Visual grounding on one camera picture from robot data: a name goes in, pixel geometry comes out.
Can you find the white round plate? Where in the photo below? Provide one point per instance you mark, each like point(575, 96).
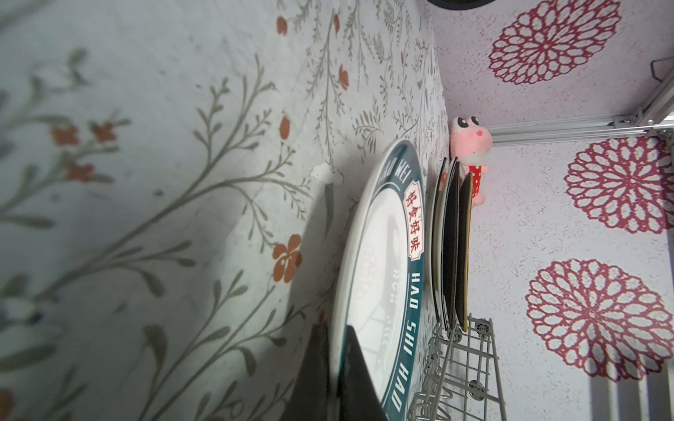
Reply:
point(381, 281)

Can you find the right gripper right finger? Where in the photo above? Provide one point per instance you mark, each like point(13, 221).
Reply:
point(357, 397)

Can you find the pink pig plush toy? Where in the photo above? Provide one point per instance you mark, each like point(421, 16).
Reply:
point(470, 143)

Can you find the grey wire dish rack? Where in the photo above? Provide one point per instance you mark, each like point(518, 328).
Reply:
point(461, 376)

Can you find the black wire wall basket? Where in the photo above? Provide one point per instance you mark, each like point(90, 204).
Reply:
point(661, 68)

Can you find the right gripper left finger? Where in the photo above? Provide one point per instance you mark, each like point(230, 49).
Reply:
point(309, 399)

